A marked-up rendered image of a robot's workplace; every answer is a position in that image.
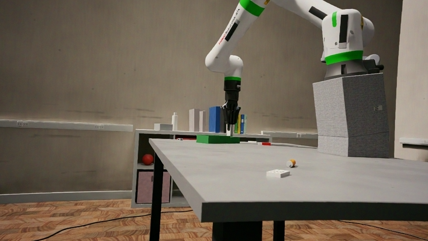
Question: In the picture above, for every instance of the green bin rack with labels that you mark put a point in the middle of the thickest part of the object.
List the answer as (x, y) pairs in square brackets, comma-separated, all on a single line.
[(217, 139)]

